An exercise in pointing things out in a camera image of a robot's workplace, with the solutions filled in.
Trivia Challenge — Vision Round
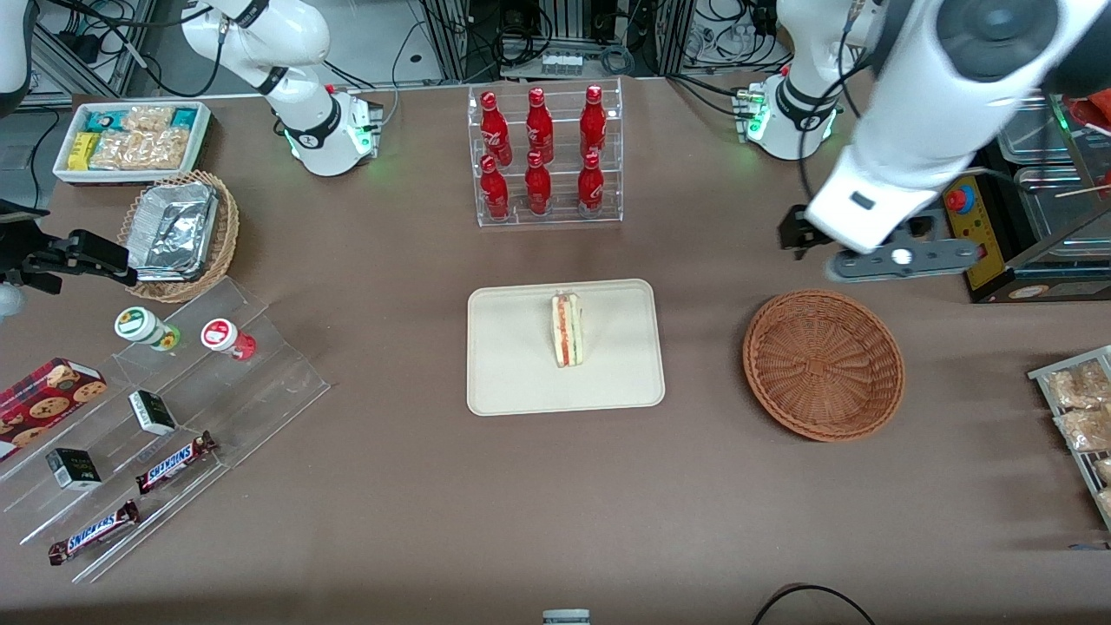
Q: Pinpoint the triangle sandwich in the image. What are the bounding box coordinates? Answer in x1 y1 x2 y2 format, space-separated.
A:
550 293 584 369

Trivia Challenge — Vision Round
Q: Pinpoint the red-lid white cup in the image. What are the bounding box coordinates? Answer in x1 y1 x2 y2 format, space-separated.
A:
201 319 258 362

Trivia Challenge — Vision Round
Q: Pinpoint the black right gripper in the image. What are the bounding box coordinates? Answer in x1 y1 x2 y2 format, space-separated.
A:
0 230 139 294

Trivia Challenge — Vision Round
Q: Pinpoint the grey metal gripper plate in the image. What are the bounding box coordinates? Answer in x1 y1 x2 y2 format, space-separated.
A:
827 236 983 281

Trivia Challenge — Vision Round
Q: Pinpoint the small black box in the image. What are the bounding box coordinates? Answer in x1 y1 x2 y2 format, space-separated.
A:
128 391 178 437
46 448 102 492

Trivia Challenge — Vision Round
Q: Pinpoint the white snack bin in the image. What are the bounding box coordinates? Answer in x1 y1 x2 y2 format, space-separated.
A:
52 102 214 186

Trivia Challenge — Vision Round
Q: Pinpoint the aluminium foil tray stack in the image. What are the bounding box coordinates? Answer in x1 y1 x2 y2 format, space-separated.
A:
128 182 219 282

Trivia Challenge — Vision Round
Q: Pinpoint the black looped cable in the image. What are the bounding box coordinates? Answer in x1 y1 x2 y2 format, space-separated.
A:
751 583 878 625

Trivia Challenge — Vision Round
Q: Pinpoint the round brown wicker basket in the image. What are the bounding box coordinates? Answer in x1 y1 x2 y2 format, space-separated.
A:
743 289 905 443

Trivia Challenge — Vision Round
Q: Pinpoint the green-lid white cup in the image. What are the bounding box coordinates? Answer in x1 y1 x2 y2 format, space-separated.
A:
115 306 181 352

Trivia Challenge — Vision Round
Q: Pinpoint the aluminium frame rack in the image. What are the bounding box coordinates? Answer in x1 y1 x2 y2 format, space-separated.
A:
421 0 695 83

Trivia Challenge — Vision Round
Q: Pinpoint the tan oval wicker basket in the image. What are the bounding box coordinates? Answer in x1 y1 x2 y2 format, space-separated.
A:
117 171 240 304

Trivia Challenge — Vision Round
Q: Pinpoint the tray of packaged snacks right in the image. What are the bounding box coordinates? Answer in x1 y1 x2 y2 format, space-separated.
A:
1029 345 1111 532

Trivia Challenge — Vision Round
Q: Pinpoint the red cola bottle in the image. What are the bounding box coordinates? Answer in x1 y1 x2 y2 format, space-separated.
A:
480 155 510 220
480 91 513 166
526 87 555 164
577 152 605 218
580 84 607 159
524 151 552 215

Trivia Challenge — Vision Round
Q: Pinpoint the red cookie box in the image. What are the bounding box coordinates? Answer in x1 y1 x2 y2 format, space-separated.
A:
0 358 108 463

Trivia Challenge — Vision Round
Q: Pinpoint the clear acrylic stepped stand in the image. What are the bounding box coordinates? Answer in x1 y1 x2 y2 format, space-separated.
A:
0 278 332 584

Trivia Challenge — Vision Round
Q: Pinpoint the clear acrylic bottle rack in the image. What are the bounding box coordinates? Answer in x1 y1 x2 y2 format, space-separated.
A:
467 78 624 228

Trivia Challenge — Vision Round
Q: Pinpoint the beige rectangular tray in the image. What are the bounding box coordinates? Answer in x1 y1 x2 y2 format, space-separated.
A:
467 279 666 417

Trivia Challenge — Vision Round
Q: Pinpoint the small clear cracker bag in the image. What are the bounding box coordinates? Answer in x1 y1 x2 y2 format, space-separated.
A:
122 106 174 133

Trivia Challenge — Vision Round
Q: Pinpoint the Snickers chocolate bar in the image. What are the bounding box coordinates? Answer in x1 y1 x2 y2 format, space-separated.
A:
136 431 218 495
49 501 141 566

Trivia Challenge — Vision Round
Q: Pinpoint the large clear cracker bag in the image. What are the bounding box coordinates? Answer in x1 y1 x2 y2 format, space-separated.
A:
90 128 189 171

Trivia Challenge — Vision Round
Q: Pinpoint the black machine with yellow panel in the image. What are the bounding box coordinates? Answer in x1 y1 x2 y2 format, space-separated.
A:
942 87 1111 305

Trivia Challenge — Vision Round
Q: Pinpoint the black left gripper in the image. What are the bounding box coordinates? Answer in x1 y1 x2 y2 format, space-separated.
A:
777 204 831 260

